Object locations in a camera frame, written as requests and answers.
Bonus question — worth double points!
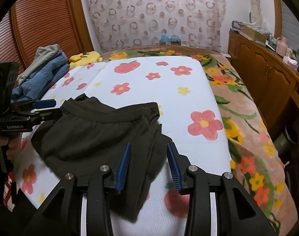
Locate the black pants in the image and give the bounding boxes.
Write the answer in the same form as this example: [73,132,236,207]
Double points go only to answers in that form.
[31,95,170,221]

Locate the person left hand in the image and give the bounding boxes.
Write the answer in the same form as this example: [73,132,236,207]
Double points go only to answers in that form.
[0,133,22,161]

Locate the blue denim jeans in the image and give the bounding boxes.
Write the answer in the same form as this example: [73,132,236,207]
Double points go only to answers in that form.
[11,50,69,103]

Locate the brown floral blanket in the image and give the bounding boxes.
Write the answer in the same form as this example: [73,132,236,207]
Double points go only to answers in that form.
[102,45,298,235]

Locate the grey green folded garment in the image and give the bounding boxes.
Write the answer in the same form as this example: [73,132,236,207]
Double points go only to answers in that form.
[17,44,59,86]

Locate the yellow plush toy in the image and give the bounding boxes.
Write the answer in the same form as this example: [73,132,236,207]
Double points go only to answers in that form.
[69,51,103,70]

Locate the white floral bed sheet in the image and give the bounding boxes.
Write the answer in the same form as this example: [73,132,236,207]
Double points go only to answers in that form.
[14,56,230,235]

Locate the patterned lace curtain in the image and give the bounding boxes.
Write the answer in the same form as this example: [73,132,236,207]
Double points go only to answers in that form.
[86,0,226,52]

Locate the wooden sideboard cabinet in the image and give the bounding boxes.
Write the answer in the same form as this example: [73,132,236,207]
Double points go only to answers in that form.
[228,31,299,162]

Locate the blue package on headboard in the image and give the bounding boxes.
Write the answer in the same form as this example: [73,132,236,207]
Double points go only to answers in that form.
[160,34,181,45]

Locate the pink tissue box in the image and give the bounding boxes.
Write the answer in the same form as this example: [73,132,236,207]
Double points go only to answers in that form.
[283,56,298,71]

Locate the pink kettle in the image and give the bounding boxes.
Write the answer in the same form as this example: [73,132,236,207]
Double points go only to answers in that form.
[276,36,288,57]

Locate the cardboard box on cabinet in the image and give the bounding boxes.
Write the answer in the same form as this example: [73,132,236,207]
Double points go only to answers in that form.
[242,25,267,45]

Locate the grey window blind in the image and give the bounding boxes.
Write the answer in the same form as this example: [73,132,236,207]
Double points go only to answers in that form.
[281,1,299,50]

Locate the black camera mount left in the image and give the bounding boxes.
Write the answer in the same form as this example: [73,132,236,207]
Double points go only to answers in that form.
[0,61,21,116]

